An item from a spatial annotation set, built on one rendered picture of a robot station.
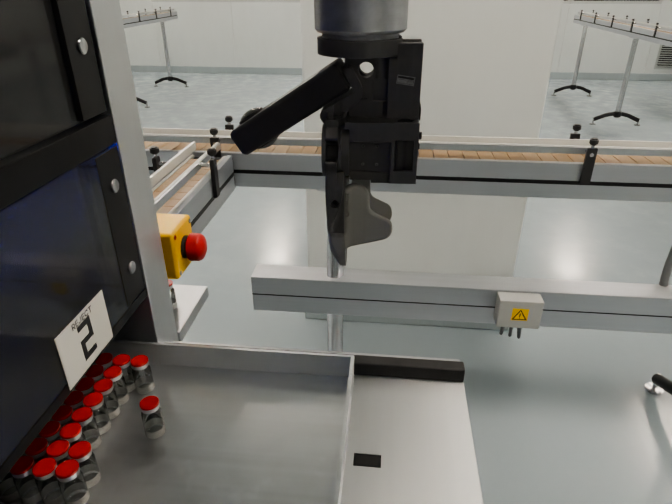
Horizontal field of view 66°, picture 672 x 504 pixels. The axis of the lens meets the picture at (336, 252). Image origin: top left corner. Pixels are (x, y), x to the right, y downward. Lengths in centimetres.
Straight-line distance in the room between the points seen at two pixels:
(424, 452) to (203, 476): 24
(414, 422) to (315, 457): 12
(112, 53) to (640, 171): 122
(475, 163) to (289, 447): 94
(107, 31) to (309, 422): 47
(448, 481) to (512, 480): 120
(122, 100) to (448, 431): 52
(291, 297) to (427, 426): 100
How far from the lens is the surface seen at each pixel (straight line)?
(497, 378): 211
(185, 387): 70
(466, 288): 155
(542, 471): 184
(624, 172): 147
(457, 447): 63
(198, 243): 76
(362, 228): 49
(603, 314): 168
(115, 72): 63
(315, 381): 68
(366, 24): 42
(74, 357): 57
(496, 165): 138
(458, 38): 192
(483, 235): 213
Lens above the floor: 134
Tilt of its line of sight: 28 degrees down
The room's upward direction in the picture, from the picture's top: straight up
